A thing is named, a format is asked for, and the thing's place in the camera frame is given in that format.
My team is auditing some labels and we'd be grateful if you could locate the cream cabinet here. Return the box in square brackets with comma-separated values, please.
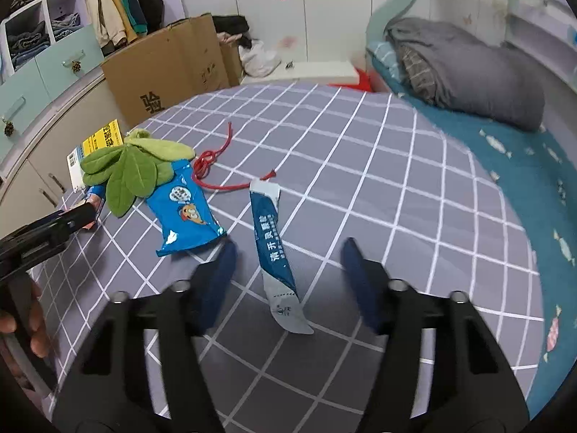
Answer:
[0, 70, 131, 244]

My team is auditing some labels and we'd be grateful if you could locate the red cord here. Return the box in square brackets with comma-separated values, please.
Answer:
[191, 121, 277, 191]

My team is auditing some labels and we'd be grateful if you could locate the white cubby shelf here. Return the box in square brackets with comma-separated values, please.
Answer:
[0, 0, 88, 75]

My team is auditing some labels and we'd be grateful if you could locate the large cardboard box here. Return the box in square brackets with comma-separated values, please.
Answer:
[101, 13, 242, 129]

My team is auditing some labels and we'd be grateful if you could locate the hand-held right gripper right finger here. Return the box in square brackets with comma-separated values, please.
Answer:
[340, 237, 530, 433]

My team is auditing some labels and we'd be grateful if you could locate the white plastic bag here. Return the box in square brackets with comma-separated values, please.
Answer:
[239, 40, 280, 77]

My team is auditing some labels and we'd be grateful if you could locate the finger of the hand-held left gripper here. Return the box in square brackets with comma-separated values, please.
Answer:
[27, 202, 99, 249]

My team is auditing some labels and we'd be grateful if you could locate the red plastic item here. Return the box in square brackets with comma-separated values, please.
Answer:
[327, 67, 375, 93]

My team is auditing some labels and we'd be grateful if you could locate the yellow and blue carton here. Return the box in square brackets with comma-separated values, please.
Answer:
[67, 119, 124, 192]

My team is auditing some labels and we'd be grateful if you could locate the white foam board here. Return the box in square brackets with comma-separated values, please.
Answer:
[288, 61, 359, 84]

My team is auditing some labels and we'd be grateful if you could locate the mint bed frame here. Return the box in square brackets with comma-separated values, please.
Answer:
[364, 0, 577, 113]

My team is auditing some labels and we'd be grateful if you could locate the black clothes heap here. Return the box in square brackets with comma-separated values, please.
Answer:
[212, 15, 251, 48]

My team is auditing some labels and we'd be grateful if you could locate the light blue checked pillow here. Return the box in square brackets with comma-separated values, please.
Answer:
[366, 40, 402, 95]

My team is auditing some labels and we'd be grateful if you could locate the cream hanging jacket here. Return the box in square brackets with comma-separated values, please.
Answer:
[81, 0, 127, 46]

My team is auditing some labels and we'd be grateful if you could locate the white wardrobe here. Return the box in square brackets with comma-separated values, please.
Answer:
[173, 0, 411, 64]

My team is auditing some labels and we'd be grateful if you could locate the blue snack packet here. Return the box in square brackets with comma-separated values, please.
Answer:
[155, 160, 225, 258]

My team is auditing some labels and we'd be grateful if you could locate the mint drawer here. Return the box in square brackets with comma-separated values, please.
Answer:
[0, 61, 51, 147]
[36, 25, 105, 95]

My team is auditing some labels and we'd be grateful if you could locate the colourful snack wrapper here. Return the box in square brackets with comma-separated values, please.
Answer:
[85, 185, 106, 231]

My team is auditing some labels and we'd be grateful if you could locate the grey checked cloth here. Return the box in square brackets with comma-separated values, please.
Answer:
[27, 80, 544, 433]

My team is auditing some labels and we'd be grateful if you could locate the grey blanket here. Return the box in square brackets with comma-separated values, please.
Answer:
[385, 17, 546, 132]

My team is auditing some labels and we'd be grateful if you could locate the teal bedsheet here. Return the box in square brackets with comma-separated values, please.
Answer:
[374, 54, 577, 425]

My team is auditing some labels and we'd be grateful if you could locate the green hanging garment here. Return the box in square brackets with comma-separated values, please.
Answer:
[115, 0, 149, 37]

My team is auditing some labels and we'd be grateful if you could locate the green leaf plush toy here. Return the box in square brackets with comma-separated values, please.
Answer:
[80, 128, 195, 218]

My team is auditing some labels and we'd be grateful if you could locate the yellow hanging garment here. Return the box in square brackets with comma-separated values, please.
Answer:
[106, 0, 138, 43]

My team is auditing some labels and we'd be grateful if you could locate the blue and white sachet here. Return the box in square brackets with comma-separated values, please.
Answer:
[249, 179, 315, 335]

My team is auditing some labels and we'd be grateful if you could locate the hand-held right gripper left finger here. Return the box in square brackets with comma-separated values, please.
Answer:
[49, 240, 238, 433]

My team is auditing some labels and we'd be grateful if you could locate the person's left hand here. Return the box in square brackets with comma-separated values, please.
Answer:
[0, 280, 51, 389]

